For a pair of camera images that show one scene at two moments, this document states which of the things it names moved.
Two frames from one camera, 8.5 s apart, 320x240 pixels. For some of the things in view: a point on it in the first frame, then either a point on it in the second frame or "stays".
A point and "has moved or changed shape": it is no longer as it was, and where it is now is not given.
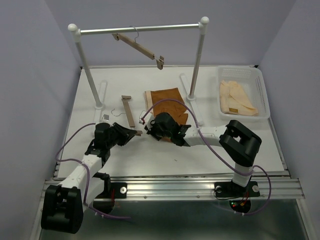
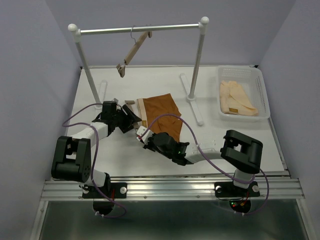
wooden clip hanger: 159,59 → 122,69
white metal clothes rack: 98,90 stays
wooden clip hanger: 138,132 has moved or changed shape
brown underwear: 173,108 has moved or changed shape
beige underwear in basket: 234,100 stays
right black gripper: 153,123 → 148,145
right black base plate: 239,196 stays
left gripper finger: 124,134 → 128,119
